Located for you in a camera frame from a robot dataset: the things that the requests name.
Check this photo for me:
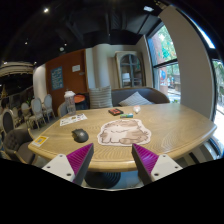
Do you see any white dining chair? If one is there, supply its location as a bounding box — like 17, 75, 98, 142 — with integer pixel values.
30, 98, 45, 125
43, 94, 54, 118

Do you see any cat shaped mouse pad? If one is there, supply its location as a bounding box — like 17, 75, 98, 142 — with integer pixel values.
97, 119, 151, 146

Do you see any striped grey cushion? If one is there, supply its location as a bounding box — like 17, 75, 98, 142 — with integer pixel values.
89, 86, 113, 109

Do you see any blue wall chalkboard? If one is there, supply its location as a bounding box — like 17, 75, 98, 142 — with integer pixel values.
51, 67, 63, 90

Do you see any dark tufted armchair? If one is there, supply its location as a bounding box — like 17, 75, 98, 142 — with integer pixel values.
3, 129, 35, 164

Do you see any black red small box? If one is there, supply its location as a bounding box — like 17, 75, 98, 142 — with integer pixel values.
108, 108, 124, 116

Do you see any grey curved sofa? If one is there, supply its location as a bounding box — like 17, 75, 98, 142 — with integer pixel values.
111, 87, 170, 106

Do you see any black round table base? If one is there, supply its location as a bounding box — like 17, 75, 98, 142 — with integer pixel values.
85, 172, 121, 189

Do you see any green small pack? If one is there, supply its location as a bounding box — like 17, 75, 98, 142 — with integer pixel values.
120, 113, 133, 118

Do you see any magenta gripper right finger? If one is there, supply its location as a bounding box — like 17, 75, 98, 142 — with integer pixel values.
132, 144, 182, 185

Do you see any white printed paper menu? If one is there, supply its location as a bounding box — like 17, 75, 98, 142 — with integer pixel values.
60, 113, 87, 126

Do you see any wooden arched glass cabinet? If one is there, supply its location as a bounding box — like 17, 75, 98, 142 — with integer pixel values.
115, 51, 145, 88

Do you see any white small round object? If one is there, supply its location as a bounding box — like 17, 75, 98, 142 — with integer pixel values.
133, 105, 141, 114

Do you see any yellow sticker card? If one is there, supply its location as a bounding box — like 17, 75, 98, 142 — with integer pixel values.
32, 136, 48, 147

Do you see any light grey cushion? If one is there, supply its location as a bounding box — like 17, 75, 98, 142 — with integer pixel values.
120, 92, 151, 107

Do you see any clear plastic drink cup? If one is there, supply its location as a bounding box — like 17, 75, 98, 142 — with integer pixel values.
64, 91, 76, 115

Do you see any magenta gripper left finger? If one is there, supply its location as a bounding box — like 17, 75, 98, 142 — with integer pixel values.
43, 143, 94, 185

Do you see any black computer mouse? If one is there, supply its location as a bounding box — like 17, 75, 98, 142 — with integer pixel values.
72, 129, 89, 143

